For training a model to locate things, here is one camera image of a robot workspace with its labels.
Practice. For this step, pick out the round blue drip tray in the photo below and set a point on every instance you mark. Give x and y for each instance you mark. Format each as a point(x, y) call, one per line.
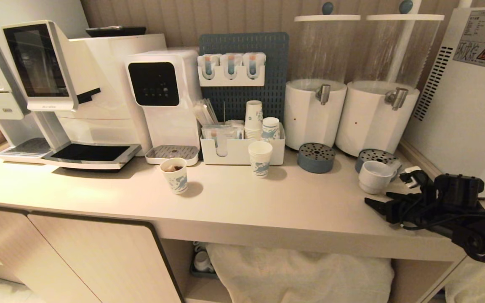
point(377, 155)
point(315, 160)

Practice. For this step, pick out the black tray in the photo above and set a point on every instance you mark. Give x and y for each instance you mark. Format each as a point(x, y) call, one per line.
point(116, 31)

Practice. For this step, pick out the bundle of wrapped stirrers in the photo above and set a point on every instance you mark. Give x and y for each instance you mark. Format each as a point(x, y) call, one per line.
point(205, 113)

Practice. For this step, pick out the pile of sachets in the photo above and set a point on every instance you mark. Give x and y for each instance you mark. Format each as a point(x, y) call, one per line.
point(221, 131)

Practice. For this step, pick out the white organizer box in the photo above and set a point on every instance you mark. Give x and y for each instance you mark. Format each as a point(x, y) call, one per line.
point(236, 152)

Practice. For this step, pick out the tall stack of paper cups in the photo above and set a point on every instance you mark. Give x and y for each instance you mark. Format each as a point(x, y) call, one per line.
point(254, 115)

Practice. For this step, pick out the large white cloth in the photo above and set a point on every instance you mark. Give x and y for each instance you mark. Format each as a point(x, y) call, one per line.
point(301, 273)

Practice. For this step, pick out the white water dispenser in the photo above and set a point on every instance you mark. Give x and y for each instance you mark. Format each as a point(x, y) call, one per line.
point(171, 122)

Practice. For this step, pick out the sachet with orange stripe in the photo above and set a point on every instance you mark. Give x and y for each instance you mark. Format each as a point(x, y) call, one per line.
point(254, 63)
point(231, 63)
point(209, 63)

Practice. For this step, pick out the blue pegboard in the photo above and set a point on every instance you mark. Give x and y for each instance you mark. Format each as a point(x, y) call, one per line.
point(242, 94)

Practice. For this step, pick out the white sachet holder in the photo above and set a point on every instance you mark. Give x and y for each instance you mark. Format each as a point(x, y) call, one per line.
point(232, 81)

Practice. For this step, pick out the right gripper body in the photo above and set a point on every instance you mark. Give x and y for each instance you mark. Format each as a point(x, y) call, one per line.
point(419, 210)

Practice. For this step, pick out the clear beverage dispenser white base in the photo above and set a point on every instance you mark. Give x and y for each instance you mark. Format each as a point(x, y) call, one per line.
point(310, 118)
point(373, 122)

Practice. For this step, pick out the empty paper cup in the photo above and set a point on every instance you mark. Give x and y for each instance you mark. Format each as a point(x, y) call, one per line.
point(260, 162)

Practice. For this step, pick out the paper cup with tea bag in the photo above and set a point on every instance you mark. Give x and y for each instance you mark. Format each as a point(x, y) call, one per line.
point(176, 181)

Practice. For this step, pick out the white mini fridge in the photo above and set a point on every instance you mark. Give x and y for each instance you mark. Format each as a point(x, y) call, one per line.
point(461, 118)

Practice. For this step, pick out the white cups on shelf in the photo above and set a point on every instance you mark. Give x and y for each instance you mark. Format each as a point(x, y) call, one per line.
point(202, 261)

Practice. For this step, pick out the white ceramic cup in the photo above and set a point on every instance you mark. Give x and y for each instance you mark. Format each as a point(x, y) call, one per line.
point(374, 179)

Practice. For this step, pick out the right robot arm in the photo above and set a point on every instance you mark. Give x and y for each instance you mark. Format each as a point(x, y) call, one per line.
point(480, 244)

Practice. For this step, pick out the single printed paper cup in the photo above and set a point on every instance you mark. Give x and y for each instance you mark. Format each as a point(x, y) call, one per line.
point(270, 128)

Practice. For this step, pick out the beige cabinet door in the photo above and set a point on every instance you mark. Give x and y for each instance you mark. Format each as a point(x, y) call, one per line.
point(107, 261)
point(11, 248)

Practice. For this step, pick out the white lid with blue knob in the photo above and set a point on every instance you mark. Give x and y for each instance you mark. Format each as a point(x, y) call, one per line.
point(326, 17)
point(404, 17)

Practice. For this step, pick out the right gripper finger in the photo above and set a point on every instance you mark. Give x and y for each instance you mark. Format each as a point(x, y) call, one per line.
point(402, 196)
point(381, 206)

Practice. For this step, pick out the white coffee machine with screen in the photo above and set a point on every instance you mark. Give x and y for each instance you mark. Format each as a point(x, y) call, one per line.
point(99, 84)

